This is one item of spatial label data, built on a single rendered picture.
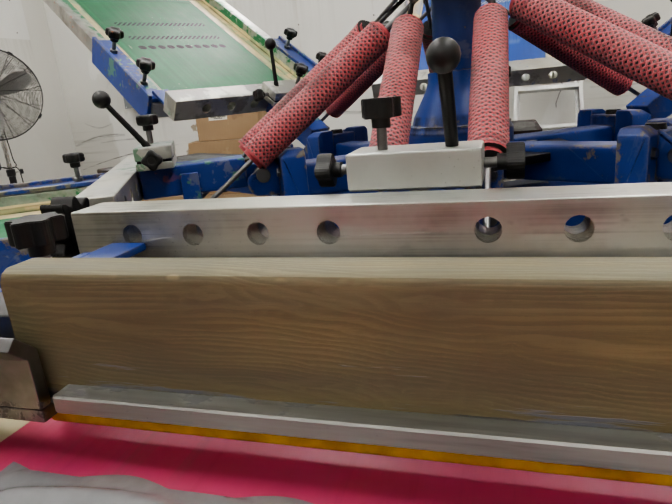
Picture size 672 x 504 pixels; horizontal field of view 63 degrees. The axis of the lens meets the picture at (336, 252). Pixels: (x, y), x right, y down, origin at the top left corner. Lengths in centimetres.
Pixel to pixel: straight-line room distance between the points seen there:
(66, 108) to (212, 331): 559
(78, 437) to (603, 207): 39
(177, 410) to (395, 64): 63
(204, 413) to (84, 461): 9
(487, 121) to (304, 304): 49
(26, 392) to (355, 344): 19
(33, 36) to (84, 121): 79
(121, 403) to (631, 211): 37
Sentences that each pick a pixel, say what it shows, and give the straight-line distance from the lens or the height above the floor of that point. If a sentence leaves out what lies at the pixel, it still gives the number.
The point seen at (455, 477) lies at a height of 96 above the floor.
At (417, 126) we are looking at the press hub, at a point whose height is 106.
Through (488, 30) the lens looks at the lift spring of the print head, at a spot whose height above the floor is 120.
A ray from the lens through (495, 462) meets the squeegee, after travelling 28.
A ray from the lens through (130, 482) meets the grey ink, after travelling 32.
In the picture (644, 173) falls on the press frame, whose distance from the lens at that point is 86.
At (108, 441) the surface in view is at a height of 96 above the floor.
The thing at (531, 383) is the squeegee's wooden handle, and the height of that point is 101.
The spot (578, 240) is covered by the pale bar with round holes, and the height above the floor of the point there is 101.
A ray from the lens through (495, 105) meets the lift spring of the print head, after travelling 72.
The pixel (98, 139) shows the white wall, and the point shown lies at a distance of 566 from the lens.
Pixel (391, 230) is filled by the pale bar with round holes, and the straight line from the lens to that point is 47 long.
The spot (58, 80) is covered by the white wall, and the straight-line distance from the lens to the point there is 582.
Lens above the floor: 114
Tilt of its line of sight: 16 degrees down
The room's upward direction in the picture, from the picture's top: 5 degrees counter-clockwise
